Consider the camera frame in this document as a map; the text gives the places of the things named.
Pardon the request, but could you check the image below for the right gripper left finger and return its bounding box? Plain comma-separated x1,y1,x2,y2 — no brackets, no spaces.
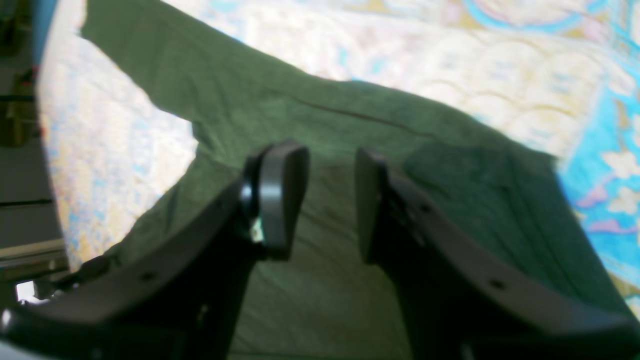
1,140,310,360

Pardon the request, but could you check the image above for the patterned colourful table cloth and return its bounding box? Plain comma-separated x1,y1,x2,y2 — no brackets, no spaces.
38,0,639,315

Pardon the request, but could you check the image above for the dark green long-sleeve shirt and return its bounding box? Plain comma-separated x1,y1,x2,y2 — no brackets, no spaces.
81,0,635,360

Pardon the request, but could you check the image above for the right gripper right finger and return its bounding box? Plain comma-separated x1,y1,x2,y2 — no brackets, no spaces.
354,147,639,360

